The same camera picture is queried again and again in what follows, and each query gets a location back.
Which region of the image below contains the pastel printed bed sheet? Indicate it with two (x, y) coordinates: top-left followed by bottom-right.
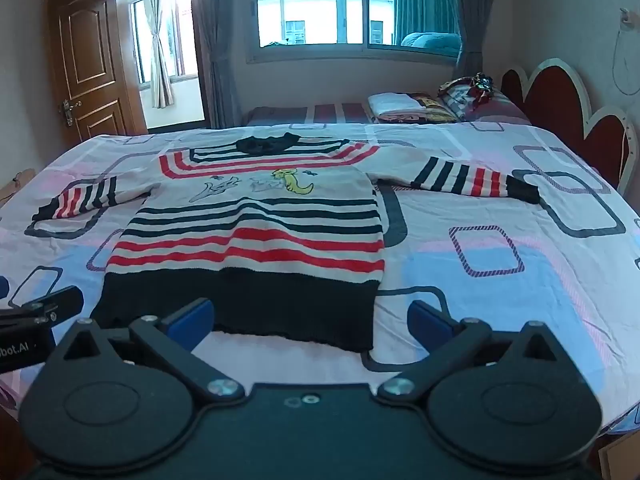
(0, 120), (640, 436)

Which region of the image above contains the striped knit sweater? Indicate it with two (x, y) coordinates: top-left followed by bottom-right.
(31, 131), (542, 354)

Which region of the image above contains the sliding glass window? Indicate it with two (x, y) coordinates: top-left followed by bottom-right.
(246, 0), (463, 65)

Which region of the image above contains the plaid pillow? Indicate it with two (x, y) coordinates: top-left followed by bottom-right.
(438, 74), (497, 122)

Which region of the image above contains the folded white blanket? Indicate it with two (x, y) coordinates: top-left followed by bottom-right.
(368, 92), (424, 117)

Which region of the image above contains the light brown box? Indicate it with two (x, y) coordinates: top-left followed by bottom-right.
(597, 426), (640, 480)

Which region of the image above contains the maroon striped bed sheet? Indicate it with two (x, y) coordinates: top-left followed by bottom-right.
(242, 95), (532, 127)

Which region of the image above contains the white sheer curtain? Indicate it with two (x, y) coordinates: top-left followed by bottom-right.
(148, 0), (177, 109)

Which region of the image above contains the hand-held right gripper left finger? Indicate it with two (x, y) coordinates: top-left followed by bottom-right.
(60, 297), (247, 404)

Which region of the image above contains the thin wall cable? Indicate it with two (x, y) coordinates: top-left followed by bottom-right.
(612, 24), (640, 99)

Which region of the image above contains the wooden bedside cabinet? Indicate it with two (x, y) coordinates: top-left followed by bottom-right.
(0, 168), (37, 207)

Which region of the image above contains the brown wooden door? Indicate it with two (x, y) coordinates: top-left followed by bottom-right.
(44, 0), (150, 153)

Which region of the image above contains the red yellow printed blanket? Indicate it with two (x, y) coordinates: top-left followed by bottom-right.
(375, 92), (460, 125)

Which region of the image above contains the grey curtain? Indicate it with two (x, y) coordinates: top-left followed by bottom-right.
(190, 0), (258, 130)
(445, 0), (502, 81)

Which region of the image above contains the red scalloped headboard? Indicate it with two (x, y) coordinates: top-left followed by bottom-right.
(500, 57), (640, 197)

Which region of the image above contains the teal quilt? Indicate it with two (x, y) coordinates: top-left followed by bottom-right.
(401, 32), (462, 57)

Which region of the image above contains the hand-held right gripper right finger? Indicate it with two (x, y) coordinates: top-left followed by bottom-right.
(377, 300), (583, 404)

